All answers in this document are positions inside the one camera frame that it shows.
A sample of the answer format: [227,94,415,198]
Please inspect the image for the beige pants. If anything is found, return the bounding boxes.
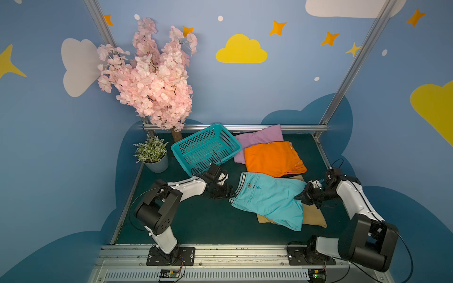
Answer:
[256,175,328,229]

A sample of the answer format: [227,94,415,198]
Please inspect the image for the teal pants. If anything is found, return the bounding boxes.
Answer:
[230,172,307,232]

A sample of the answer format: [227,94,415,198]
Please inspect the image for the teal plastic basket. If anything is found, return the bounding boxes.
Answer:
[171,123,243,177]

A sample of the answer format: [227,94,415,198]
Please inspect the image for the orange pants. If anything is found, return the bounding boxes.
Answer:
[244,141,307,178]

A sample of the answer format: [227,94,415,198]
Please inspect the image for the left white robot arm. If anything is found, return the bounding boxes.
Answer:
[133,172,231,255]

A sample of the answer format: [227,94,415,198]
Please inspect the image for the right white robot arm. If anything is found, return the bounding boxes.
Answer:
[295,174,399,272]

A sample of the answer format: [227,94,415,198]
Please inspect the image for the purple folded pants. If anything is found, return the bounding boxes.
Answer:
[234,125,284,165]

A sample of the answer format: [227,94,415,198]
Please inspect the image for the small potted green plant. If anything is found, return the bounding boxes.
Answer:
[134,135,169,173]

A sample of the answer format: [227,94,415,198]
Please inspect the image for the right green circuit board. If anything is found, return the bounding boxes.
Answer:
[308,269,327,283]

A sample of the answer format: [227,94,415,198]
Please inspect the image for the green circuit board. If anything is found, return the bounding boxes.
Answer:
[308,269,327,283]
[159,270,182,281]

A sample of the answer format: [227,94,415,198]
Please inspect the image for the left green circuit board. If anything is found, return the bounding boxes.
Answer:
[159,270,182,281]

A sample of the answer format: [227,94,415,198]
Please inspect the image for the pink blossom artificial tree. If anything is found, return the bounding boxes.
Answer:
[97,18,198,142]

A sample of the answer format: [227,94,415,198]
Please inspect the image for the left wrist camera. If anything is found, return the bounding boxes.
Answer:
[206,163,222,178]

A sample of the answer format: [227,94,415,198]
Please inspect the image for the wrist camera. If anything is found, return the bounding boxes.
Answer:
[326,167,344,187]
[206,163,222,178]

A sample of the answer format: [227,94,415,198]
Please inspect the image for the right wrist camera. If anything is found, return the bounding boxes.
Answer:
[326,167,344,187]

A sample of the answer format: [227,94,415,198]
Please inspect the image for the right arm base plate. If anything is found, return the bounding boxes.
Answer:
[286,244,336,266]

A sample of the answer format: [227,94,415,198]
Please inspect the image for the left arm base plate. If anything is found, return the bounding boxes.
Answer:
[146,246,196,266]

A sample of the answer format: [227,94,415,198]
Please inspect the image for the aluminium back rail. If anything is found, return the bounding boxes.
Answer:
[143,124,329,132]

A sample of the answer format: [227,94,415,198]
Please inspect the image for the aluminium rail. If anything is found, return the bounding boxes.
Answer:
[88,245,394,283]
[143,124,329,132]

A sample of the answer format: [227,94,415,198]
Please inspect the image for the aluminium front rail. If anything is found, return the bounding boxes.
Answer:
[88,245,394,283]

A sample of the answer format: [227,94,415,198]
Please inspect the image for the aluminium frame post left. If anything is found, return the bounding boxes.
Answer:
[84,0,117,47]

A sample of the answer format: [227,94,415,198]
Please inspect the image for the aluminium frame post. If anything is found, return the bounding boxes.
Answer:
[314,0,406,142]
[84,0,117,47]

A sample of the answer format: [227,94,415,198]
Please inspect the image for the aluminium frame post right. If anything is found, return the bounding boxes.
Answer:
[314,0,406,142]

